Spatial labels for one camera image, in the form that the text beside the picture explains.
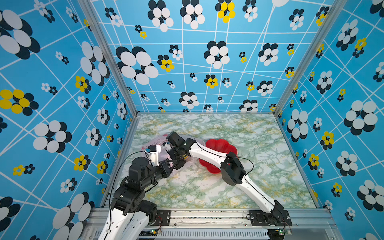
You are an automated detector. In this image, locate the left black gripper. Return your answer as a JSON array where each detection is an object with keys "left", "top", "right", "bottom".
[{"left": 140, "top": 158, "right": 178, "bottom": 191}]

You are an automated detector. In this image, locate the pink translucent plastic bag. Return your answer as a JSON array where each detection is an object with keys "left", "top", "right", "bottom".
[{"left": 141, "top": 132, "right": 206, "bottom": 172}]

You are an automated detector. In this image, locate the red flower-shaped plate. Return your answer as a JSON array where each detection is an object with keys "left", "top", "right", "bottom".
[{"left": 198, "top": 138, "right": 238, "bottom": 175}]

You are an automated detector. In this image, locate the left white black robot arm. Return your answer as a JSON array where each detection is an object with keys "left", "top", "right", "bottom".
[{"left": 99, "top": 157, "right": 178, "bottom": 240}]

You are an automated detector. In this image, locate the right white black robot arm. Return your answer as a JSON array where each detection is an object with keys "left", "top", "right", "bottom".
[{"left": 163, "top": 139, "right": 292, "bottom": 227}]

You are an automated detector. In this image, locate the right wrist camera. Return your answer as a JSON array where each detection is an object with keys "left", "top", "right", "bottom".
[{"left": 166, "top": 132, "right": 185, "bottom": 148}]

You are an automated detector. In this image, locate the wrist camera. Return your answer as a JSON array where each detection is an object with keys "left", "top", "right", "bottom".
[
  {"left": 145, "top": 145, "right": 161, "bottom": 167},
  {"left": 166, "top": 132, "right": 185, "bottom": 148}
]

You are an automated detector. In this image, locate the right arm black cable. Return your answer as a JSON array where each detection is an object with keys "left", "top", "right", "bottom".
[{"left": 194, "top": 140, "right": 275, "bottom": 208}]

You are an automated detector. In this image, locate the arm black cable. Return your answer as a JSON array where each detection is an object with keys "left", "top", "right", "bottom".
[
  {"left": 107, "top": 150, "right": 148, "bottom": 240},
  {"left": 194, "top": 140, "right": 275, "bottom": 208}
]

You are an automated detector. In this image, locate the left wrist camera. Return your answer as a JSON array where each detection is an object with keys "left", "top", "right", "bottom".
[{"left": 145, "top": 145, "right": 161, "bottom": 167}]

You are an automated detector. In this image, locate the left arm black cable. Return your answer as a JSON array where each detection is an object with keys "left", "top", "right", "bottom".
[{"left": 107, "top": 150, "right": 148, "bottom": 240}]

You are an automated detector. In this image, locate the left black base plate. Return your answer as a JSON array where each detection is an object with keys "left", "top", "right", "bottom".
[{"left": 153, "top": 209, "right": 171, "bottom": 227}]

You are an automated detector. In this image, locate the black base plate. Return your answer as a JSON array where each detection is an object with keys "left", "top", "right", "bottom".
[
  {"left": 246, "top": 210, "right": 293, "bottom": 227},
  {"left": 153, "top": 209, "right": 171, "bottom": 227}
]

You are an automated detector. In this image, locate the aluminium front rail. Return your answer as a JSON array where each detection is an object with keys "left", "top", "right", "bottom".
[{"left": 81, "top": 208, "right": 342, "bottom": 240}]

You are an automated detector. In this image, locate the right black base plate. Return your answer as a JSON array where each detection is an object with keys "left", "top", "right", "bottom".
[{"left": 246, "top": 210, "right": 293, "bottom": 227}]

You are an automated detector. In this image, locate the left aluminium corner post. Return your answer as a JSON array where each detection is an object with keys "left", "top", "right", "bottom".
[{"left": 79, "top": 0, "right": 138, "bottom": 118}]

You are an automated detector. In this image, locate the aluminium corner post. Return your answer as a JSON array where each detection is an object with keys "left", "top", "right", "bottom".
[
  {"left": 79, "top": 0, "right": 138, "bottom": 118},
  {"left": 274, "top": 0, "right": 347, "bottom": 118}
]

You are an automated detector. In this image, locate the right aluminium corner post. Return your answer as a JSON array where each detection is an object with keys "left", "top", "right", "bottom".
[{"left": 274, "top": 0, "right": 347, "bottom": 118}]

